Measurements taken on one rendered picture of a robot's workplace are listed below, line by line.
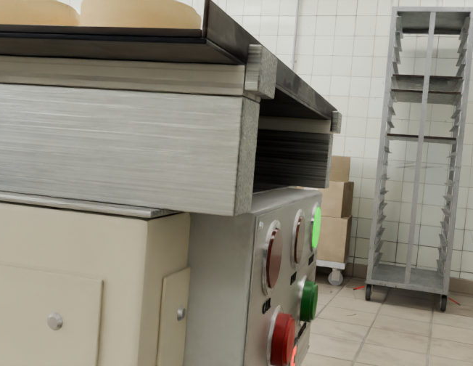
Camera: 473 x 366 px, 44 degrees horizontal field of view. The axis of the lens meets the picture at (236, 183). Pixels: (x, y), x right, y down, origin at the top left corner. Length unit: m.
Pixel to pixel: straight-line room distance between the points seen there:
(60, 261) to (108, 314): 0.03
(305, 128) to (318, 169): 0.04
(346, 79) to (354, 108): 0.23
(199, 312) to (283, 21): 4.53
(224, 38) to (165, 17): 0.03
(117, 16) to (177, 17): 0.02
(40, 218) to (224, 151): 0.08
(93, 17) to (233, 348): 0.16
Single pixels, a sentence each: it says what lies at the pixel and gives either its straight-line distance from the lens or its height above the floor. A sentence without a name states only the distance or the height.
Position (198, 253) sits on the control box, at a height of 0.82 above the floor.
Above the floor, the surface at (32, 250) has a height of 0.82.
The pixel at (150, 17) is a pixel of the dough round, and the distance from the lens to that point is 0.23.
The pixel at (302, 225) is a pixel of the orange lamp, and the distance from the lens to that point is 0.39.
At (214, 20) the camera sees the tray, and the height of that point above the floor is 0.91.
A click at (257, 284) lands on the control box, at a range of 0.29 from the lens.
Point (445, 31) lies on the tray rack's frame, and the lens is 4.43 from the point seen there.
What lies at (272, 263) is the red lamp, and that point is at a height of 0.81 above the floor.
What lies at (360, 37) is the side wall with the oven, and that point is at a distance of 4.62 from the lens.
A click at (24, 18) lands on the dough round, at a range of 0.26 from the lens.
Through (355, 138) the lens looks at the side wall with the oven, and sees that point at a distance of 4.53.
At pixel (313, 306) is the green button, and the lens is 0.44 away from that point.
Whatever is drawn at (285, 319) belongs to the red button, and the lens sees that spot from 0.34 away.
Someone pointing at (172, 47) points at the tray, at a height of 0.90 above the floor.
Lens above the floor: 0.87
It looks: 3 degrees down
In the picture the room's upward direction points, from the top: 5 degrees clockwise
